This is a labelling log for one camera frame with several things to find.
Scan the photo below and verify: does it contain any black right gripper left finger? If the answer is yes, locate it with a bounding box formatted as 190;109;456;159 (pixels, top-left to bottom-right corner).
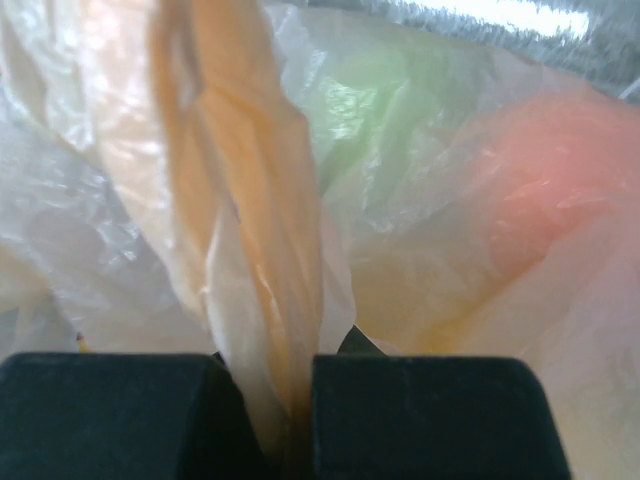
1;353;270;479

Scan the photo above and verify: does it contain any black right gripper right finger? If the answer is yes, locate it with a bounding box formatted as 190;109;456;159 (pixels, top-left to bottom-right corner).
312;329;571;479

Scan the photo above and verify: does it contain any orange banana-print plastic bag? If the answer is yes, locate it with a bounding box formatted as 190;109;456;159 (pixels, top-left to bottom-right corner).
1;1;639;479

